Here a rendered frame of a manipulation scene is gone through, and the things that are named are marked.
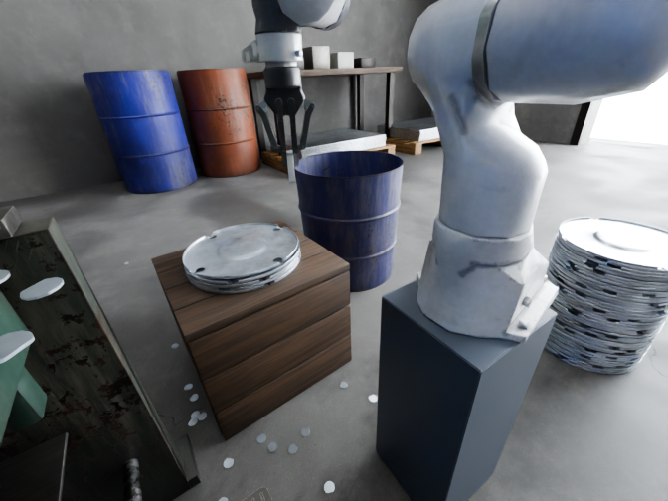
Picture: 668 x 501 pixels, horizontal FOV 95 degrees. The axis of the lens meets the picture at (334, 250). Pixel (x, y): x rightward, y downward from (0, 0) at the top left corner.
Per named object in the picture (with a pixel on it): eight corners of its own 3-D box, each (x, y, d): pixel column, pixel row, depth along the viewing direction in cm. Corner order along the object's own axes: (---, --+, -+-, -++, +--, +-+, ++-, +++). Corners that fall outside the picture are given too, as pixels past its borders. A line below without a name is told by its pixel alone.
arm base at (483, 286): (473, 250, 61) (487, 180, 54) (582, 297, 47) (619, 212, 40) (388, 289, 51) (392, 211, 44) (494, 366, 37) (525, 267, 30)
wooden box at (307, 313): (291, 299, 121) (279, 219, 105) (352, 360, 94) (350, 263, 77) (186, 348, 101) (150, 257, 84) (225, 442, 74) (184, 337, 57)
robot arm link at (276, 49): (302, 31, 56) (304, 66, 59) (299, 38, 67) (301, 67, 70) (233, 31, 55) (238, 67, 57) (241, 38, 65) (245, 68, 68)
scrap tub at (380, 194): (358, 238, 166) (358, 146, 143) (417, 271, 135) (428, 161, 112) (288, 262, 147) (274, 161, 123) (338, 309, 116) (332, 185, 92)
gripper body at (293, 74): (258, 66, 58) (265, 118, 63) (303, 65, 59) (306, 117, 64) (261, 67, 65) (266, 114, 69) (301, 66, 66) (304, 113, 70)
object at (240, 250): (248, 218, 98) (247, 216, 97) (320, 239, 83) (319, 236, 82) (159, 257, 77) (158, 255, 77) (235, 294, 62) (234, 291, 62)
